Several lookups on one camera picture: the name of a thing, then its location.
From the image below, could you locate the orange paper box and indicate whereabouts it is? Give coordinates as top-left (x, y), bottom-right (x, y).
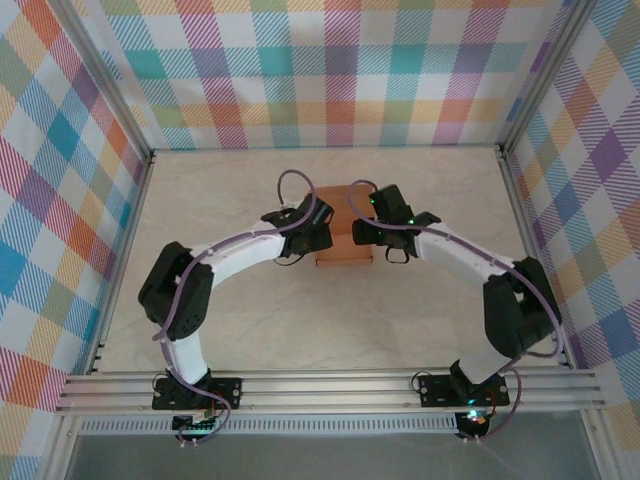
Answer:
top-left (314, 184), bottom-right (375, 267)

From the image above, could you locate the black round controller with LED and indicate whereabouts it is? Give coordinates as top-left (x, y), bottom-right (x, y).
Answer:
top-left (455, 408), bottom-right (494, 437)

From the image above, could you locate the green circuit board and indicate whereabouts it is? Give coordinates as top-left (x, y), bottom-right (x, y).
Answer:
top-left (172, 408), bottom-right (224, 435)

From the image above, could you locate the aluminium side rail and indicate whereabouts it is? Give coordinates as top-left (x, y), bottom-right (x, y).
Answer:
top-left (82, 149), bottom-right (157, 376)
top-left (497, 144), bottom-right (576, 371)

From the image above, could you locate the aluminium mounting rail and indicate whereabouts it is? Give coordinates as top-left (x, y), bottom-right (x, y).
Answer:
top-left (54, 368), bottom-right (609, 416)

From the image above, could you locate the purple cable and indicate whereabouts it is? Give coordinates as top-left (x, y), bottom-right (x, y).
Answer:
top-left (152, 169), bottom-right (324, 446)
top-left (348, 179), bottom-right (565, 444)

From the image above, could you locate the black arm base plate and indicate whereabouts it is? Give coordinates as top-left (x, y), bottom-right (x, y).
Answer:
top-left (151, 375), bottom-right (245, 411)
top-left (417, 372), bottom-right (511, 407)

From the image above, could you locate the grey slotted cable duct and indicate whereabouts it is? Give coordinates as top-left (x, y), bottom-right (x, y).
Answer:
top-left (78, 412), bottom-right (461, 435)

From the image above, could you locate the aluminium frame post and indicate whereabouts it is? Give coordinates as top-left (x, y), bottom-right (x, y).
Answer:
top-left (497, 0), bottom-right (599, 156)
top-left (58, 0), bottom-right (156, 164)

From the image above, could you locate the aluminium frame leg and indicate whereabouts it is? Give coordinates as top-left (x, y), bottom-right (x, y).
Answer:
top-left (582, 409), bottom-right (619, 480)
top-left (42, 414), bottom-right (81, 480)

